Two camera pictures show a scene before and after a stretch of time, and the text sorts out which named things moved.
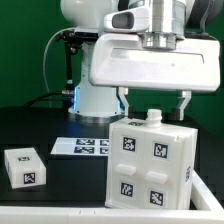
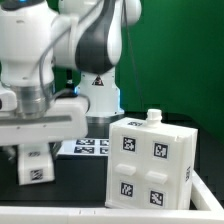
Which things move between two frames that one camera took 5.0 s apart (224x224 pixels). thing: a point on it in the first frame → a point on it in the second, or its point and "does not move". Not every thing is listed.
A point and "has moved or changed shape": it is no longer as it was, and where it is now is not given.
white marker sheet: x=91 y=146 does not move
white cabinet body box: x=150 y=165 does not move
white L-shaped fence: x=119 y=215 does not move
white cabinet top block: x=25 y=167 has moved or changed shape
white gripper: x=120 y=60 → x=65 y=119
